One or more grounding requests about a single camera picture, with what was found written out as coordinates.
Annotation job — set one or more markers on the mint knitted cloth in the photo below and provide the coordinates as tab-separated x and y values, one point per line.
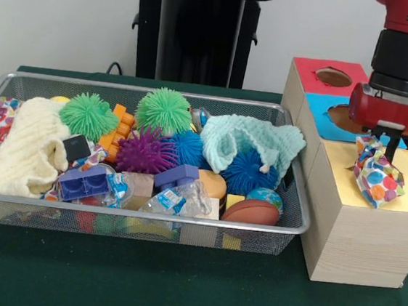
227	141

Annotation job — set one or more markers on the green spiky rubber ball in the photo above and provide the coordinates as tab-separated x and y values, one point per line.
162	110
87	115

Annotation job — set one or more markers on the globe print ball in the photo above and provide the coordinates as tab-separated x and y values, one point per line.
265	197

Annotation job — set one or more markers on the wooden box with three holes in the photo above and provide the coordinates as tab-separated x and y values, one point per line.
362	242

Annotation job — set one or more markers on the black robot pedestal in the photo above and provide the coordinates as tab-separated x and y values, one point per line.
198	32

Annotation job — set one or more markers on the brown toy football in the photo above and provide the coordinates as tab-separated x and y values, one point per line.
250	211

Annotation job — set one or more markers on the purple toy building brick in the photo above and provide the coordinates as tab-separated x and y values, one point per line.
82	185

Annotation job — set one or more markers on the blue spiky rubber ball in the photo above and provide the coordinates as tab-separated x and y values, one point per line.
245	172
189	148

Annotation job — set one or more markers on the cream knitted cloth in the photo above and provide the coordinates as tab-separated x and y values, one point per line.
25	149

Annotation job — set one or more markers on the polka dot cloth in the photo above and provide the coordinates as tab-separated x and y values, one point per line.
376	178

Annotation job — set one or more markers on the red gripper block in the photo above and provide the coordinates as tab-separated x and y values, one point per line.
390	116

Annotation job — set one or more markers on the purple spiky rubber ball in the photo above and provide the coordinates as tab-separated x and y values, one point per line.
145	152

